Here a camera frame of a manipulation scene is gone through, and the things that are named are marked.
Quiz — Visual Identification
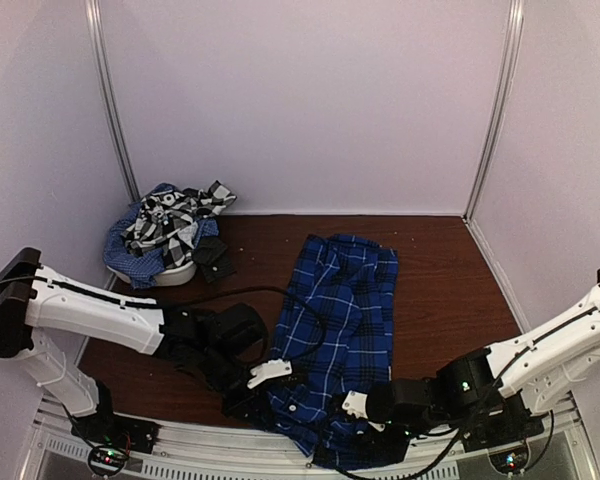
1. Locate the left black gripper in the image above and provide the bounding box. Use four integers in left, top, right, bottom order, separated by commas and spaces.
199, 343, 277, 430

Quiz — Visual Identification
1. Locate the blue plaid long sleeve shirt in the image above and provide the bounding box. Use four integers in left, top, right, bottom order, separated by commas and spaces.
268, 235, 399, 471

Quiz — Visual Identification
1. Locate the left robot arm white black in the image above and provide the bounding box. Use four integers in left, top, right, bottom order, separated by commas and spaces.
0, 248, 267, 444

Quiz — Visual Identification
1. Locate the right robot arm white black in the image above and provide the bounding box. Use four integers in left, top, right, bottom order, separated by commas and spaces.
341, 269, 600, 452

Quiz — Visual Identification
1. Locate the white laundry basket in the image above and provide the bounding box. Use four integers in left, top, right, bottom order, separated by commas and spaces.
109, 262, 197, 289

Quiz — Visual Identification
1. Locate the black pinstripe shirt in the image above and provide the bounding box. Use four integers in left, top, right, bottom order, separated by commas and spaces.
192, 236, 236, 284

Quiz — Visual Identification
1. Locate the small blue check shirt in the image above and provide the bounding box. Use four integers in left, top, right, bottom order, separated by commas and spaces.
103, 182, 221, 290

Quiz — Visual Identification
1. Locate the black white patterned shirt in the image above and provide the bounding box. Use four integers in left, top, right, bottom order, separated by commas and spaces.
121, 181, 237, 270

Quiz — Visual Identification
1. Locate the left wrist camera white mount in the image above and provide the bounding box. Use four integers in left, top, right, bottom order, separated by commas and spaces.
246, 359, 293, 390

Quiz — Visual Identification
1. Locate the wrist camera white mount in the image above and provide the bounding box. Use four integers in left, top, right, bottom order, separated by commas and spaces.
246, 359, 293, 390
341, 390, 386, 433

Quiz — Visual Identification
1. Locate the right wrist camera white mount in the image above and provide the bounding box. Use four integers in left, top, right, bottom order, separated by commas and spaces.
341, 390, 386, 433

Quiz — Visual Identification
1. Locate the right black cable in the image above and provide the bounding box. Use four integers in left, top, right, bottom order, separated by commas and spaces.
329, 389, 504, 476

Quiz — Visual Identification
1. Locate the black cable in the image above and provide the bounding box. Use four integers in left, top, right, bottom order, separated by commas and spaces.
329, 389, 504, 476
129, 285, 326, 361

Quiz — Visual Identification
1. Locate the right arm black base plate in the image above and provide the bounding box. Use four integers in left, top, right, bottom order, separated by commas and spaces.
461, 412, 544, 452

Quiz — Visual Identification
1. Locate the left black cable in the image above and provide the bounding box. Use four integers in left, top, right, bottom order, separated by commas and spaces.
129, 285, 326, 361

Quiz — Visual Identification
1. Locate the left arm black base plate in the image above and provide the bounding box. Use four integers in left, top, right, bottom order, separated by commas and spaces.
69, 414, 159, 454

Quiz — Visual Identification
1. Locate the front aluminium rail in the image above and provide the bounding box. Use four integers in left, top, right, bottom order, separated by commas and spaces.
29, 394, 589, 480

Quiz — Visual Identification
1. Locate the right aluminium corner post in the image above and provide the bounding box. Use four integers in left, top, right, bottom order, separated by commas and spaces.
463, 0, 525, 224

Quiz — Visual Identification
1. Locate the aluminium corner post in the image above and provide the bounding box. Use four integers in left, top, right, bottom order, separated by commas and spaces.
84, 0, 140, 202
463, 0, 525, 224

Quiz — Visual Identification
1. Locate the left aluminium corner post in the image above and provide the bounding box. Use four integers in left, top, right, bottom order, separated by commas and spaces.
84, 0, 140, 202

